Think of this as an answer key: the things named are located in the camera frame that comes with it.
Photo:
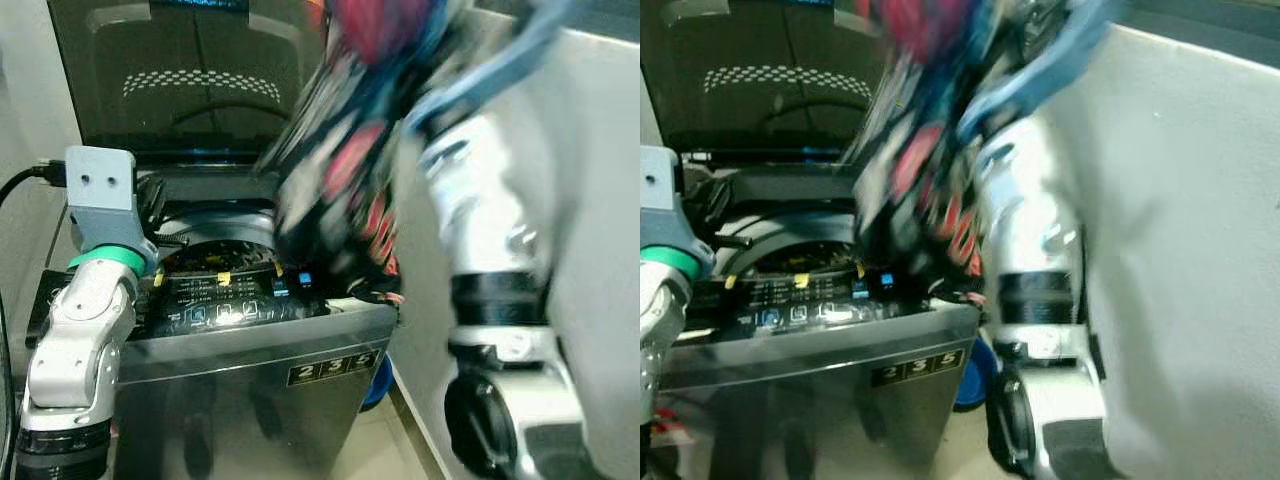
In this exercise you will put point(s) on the black red cream printed garment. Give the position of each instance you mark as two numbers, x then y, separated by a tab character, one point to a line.
330	180
920	180

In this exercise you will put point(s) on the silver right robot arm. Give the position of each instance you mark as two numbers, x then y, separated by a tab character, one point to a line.
480	220
1030	230

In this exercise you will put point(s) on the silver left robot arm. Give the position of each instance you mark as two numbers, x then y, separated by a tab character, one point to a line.
660	310
80	340

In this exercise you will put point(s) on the dark washing machine lid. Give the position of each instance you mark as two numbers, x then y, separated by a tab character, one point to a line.
760	50
200	50

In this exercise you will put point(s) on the silver top-load washing machine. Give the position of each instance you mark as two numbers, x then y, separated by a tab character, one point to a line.
850	430
250	420

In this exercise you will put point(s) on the blue plastic basin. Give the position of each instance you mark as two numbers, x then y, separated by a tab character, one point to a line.
378	385
975	385

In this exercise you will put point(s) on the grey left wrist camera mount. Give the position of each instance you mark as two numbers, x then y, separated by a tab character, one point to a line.
100	190
660	195

